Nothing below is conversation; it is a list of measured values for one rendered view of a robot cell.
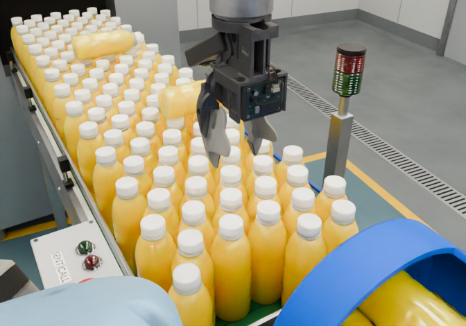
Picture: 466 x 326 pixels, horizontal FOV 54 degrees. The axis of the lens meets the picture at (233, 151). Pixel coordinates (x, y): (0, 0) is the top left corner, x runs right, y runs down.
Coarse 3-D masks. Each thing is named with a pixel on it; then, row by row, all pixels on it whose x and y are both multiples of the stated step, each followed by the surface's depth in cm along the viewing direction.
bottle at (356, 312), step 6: (354, 312) 52; (360, 312) 53; (348, 318) 51; (354, 318) 51; (360, 318) 52; (366, 318) 52; (342, 324) 51; (348, 324) 51; (354, 324) 51; (360, 324) 51; (366, 324) 51; (372, 324) 52
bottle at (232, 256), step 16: (224, 240) 73; (240, 240) 73; (224, 256) 73; (240, 256) 73; (224, 272) 74; (240, 272) 74; (224, 288) 76; (240, 288) 76; (224, 304) 78; (240, 304) 78
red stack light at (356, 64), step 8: (336, 56) 97; (344, 56) 96; (352, 56) 95; (360, 56) 95; (336, 64) 98; (344, 64) 96; (352, 64) 96; (360, 64) 96; (344, 72) 97; (352, 72) 97; (360, 72) 97
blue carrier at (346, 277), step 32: (384, 224) 52; (416, 224) 54; (352, 256) 49; (384, 256) 48; (416, 256) 48; (448, 256) 58; (320, 288) 48; (352, 288) 46; (448, 288) 62; (288, 320) 49; (320, 320) 46
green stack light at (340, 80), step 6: (336, 72) 99; (336, 78) 99; (342, 78) 98; (348, 78) 97; (354, 78) 97; (360, 78) 98; (336, 84) 100; (342, 84) 99; (348, 84) 98; (354, 84) 98; (360, 84) 99; (336, 90) 100; (342, 90) 99; (348, 90) 99; (354, 90) 99; (360, 90) 100
